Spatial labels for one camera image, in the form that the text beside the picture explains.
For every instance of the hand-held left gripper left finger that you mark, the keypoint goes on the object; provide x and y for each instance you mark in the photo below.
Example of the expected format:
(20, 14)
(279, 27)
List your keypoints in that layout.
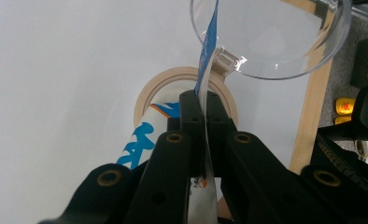
(172, 174)

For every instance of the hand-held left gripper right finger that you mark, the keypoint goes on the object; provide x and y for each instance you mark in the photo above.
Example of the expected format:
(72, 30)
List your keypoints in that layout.
(253, 180)

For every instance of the white and blue pouch bag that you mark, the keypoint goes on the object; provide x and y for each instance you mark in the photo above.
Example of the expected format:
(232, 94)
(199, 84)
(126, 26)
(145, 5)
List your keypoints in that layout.
(155, 123)

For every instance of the clear jar with beige rim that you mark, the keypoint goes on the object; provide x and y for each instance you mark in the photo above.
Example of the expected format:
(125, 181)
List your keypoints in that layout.
(185, 71)

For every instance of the wooden-edged table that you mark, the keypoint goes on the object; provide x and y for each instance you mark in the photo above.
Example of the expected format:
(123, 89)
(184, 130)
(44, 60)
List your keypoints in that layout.
(309, 124)

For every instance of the yellow object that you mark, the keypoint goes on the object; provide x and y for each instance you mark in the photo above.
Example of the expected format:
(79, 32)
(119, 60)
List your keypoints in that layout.
(345, 107)

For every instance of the light grey table mat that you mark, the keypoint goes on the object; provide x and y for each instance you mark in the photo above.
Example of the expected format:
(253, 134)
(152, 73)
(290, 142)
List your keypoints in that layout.
(48, 93)

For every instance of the black box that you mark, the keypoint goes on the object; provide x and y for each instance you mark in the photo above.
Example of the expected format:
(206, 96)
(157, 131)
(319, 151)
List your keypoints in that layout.
(367, 62)

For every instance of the aluminium rail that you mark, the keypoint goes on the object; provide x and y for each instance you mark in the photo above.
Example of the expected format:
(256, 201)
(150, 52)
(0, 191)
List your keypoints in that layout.
(367, 12)

